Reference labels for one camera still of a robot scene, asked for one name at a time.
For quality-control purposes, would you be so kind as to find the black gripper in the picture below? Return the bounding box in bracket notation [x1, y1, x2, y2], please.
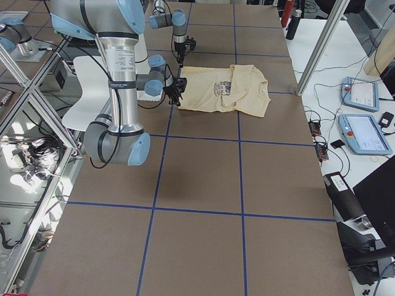
[173, 41, 190, 67]
[163, 78, 187, 107]

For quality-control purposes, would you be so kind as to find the cream long-sleeve graphic shirt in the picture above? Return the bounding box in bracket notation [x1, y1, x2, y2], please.
[180, 65, 270, 118]

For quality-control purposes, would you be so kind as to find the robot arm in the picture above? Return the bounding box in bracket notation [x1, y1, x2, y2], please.
[149, 1, 196, 65]
[51, 1, 187, 166]

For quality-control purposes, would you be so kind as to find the black water bottle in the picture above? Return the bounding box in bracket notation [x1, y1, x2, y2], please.
[285, 9, 302, 40]

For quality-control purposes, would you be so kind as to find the red water bottle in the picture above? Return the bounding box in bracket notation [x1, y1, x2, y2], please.
[281, 0, 294, 28]

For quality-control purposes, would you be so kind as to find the orange black usb hub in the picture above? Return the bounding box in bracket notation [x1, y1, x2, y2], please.
[308, 120, 322, 137]

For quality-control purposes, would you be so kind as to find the blue teach pendant far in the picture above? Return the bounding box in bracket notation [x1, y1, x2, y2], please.
[341, 76, 380, 112]

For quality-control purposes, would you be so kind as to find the blue teach pendant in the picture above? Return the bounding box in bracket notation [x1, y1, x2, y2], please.
[341, 76, 380, 112]
[338, 114, 393, 156]

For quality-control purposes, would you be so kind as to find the blue teach pendant near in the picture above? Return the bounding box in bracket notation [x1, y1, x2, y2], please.
[338, 114, 393, 156]

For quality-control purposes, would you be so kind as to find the black cylinder device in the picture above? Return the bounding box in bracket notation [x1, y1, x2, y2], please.
[323, 172, 365, 221]

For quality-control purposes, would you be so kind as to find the black monitor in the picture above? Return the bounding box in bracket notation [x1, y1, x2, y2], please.
[353, 157, 395, 246]

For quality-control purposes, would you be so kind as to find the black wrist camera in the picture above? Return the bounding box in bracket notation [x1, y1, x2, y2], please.
[185, 36, 197, 52]

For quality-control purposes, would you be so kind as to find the aluminium frame post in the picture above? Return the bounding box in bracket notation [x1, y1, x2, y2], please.
[295, 0, 350, 96]

